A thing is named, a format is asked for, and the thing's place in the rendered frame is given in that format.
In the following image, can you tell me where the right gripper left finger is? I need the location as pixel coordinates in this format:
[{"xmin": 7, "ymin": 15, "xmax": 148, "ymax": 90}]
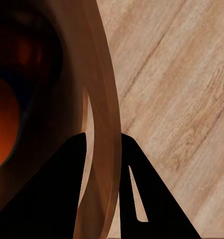
[{"xmin": 0, "ymin": 132, "xmax": 87, "ymax": 239}]

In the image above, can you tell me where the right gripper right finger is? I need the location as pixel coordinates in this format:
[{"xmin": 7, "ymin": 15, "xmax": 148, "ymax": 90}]
[{"xmin": 119, "ymin": 134, "xmax": 201, "ymax": 239}]

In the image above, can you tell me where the trash can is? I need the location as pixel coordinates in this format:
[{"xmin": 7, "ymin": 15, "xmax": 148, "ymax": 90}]
[{"xmin": 0, "ymin": 0, "xmax": 122, "ymax": 239}]

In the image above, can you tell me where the can of soda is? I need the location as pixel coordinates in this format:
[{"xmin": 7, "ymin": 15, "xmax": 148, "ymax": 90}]
[
  {"xmin": 0, "ymin": 78, "xmax": 23, "ymax": 168},
  {"xmin": 0, "ymin": 22, "xmax": 59, "ymax": 94},
  {"xmin": 0, "ymin": 63, "xmax": 42, "ymax": 131}
]

